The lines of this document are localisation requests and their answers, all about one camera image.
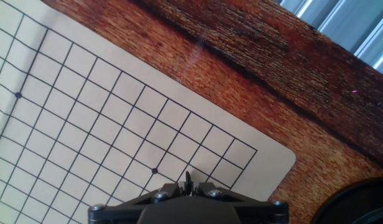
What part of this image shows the beige Go board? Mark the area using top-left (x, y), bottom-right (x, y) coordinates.
top-left (0, 0), bottom-right (297, 224)

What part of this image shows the black round stone bowl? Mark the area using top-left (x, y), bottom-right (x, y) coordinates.
top-left (309, 177), bottom-right (383, 224)

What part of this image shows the black Go stone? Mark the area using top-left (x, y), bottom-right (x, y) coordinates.
top-left (185, 170), bottom-right (193, 197)

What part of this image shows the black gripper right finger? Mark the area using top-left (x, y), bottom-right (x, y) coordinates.
top-left (193, 182), bottom-right (289, 224)

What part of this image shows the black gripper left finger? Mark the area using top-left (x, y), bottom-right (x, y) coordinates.
top-left (88, 182), bottom-right (186, 224)

